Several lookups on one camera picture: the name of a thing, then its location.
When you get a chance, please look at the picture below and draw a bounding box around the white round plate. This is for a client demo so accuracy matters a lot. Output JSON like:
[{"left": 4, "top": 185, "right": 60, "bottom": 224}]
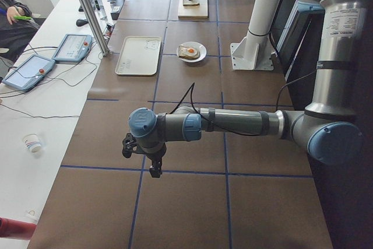
[{"left": 176, "top": 41, "right": 207, "bottom": 62}]

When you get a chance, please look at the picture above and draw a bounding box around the seated person in black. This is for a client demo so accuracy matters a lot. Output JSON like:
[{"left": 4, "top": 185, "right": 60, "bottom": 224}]
[{"left": 1, "top": 0, "right": 39, "bottom": 62}]

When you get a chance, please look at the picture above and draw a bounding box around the light wooden cutting board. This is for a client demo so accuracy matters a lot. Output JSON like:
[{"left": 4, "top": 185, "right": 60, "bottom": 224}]
[{"left": 178, "top": 0, "right": 209, "bottom": 19}]

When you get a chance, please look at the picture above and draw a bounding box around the far blue teach pendant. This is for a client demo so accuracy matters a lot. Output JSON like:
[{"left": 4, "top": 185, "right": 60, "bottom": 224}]
[{"left": 52, "top": 34, "right": 93, "bottom": 64}]

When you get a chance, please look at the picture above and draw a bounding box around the white camera mast with base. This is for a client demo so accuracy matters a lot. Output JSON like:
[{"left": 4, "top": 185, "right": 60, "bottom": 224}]
[{"left": 230, "top": 0, "right": 280, "bottom": 71}]

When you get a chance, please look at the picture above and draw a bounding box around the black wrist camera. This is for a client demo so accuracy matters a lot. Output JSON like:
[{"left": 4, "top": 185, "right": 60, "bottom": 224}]
[{"left": 122, "top": 132, "right": 143, "bottom": 159}]

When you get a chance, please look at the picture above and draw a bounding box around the red cylinder object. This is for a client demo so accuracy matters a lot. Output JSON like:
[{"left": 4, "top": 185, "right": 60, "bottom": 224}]
[{"left": 1, "top": 218, "right": 37, "bottom": 240}]

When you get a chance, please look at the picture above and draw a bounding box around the near blue teach pendant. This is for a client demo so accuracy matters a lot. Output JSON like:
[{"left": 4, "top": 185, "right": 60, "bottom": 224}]
[{"left": 2, "top": 54, "right": 56, "bottom": 91}]

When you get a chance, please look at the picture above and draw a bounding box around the aluminium frame post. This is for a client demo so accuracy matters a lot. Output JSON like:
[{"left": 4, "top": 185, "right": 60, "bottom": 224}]
[{"left": 79, "top": 0, "right": 110, "bottom": 57}]

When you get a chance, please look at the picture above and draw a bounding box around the black computer mouse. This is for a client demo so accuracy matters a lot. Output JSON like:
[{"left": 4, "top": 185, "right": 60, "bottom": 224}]
[{"left": 76, "top": 19, "right": 88, "bottom": 27}]

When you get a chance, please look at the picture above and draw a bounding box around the blue teach pendant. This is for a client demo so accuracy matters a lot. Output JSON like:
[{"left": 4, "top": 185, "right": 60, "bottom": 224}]
[
  {"left": 52, "top": 34, "right": 93, "bottom": 64},
  {"left": 2, "top": 54, "right": 56, "bottom": 91}
]

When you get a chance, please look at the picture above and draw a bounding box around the brown bread slice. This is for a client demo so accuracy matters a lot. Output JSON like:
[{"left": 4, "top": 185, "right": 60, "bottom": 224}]
[{"left": 182, "top": 0, "right": 200, "bottom": 7}]

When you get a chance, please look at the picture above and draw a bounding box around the white paper cup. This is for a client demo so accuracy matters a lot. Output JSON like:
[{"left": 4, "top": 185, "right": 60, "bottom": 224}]
[{"left": 23, "top": 134, "right": 42, "bottom": 153}]

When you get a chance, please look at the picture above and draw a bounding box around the cream bear serving tray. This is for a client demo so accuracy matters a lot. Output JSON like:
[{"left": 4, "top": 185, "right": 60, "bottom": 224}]
[{"left": 115, "top": 36, "right": 161, "bottom": 76}]

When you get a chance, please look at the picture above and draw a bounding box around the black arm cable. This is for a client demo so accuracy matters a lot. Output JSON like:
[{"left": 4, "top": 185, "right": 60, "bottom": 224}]
[{"left": 168, "top": 82, "right": 263, "bottom": 136}]

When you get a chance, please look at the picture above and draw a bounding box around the toast with fried egg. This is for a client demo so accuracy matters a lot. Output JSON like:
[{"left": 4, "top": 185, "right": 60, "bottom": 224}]
[{"left": 177, "top": 45, "right": 200, "bottom": 60}]

